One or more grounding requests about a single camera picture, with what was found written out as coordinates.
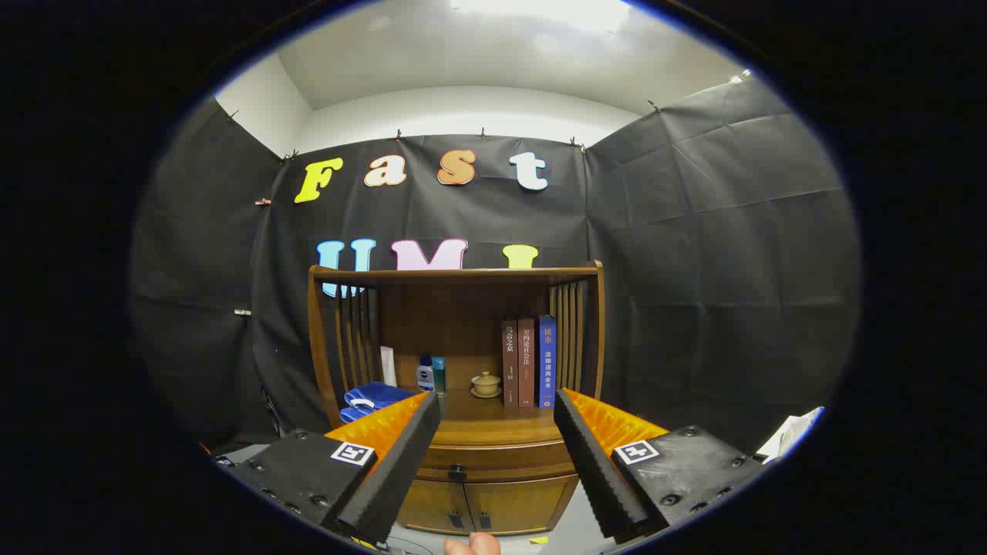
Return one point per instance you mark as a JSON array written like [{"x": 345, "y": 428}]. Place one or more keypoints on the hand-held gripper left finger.
[{"x": 401, "y": 462}]

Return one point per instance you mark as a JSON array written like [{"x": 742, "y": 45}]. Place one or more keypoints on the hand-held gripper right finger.
[{"x": 594, "y": 462}]

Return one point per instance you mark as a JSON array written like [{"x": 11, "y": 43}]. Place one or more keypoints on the wooden cabinet door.
[
  {"x": 432, "y": 505},
  {"x": 524, "y": 505}
]

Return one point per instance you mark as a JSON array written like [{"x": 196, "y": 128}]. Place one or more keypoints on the wooden countertop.
[{"x": 478, "y": 420}]

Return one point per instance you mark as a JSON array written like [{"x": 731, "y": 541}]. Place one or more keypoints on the wooden cabinet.
[{"x": 455, "y": 316}]

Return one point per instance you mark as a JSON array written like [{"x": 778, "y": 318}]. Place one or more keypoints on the blue folded towel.
[{"x": 370, "y": 397}]

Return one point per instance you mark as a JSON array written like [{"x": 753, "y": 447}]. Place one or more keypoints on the white blue lotion bottle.
[{"x": 425, "y": 376}]

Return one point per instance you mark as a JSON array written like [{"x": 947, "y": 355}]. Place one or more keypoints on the teal bottle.
[{"x": 439, "y": 376}]

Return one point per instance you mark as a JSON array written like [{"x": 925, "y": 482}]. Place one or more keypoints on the white tube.
[{"x": 388, "y": 366}]

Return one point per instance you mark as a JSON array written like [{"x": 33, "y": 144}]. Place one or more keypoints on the blue book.
[{"x": 547, "y": 370}]

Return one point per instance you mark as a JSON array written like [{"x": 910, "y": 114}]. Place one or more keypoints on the reddish brown book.
[{"x": 527, "y": 370}]

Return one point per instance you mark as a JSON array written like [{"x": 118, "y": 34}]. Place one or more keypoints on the beige lidded teacup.
[{"x": 486, "y": 383}]

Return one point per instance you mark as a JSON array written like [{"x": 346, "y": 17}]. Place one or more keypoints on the dark brown book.
[{"x": 510, "y": 370}]

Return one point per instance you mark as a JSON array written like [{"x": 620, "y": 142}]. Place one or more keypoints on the white paper sheet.
[{"x": 786, "y": 435}]

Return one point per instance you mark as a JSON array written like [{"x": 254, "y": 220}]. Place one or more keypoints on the black backdrop cloth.
[{"x": 694, "y": 231}]

